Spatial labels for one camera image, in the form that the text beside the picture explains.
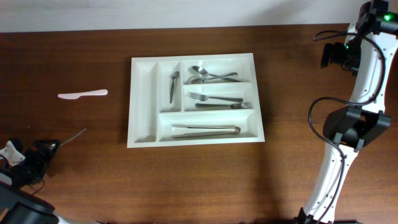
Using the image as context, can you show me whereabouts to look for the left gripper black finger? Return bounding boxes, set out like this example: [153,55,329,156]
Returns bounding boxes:
[8,138,22,153]
[33,139,60,162]

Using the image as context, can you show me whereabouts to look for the small metal fork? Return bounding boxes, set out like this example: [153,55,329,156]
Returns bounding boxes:
[45,128,87,151]

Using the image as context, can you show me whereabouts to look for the small metal teaspoon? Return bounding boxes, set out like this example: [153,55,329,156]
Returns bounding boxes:
[169,71,180,104]

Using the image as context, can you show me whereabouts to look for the metal spoon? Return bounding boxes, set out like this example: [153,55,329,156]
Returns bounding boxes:
[190,65,237,82]
[185,72,238,85]

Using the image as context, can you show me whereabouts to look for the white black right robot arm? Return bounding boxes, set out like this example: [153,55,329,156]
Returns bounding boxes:
[294,1,397,224]

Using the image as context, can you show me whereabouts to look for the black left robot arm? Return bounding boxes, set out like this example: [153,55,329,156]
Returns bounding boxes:
[1,139,79,224]

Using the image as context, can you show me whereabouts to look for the white plastic knife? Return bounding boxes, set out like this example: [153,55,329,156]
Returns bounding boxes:
[57,89,108,100]

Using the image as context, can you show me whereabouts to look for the white plastic cutlery tray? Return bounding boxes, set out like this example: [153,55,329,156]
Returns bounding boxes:
[127,53,265,148]

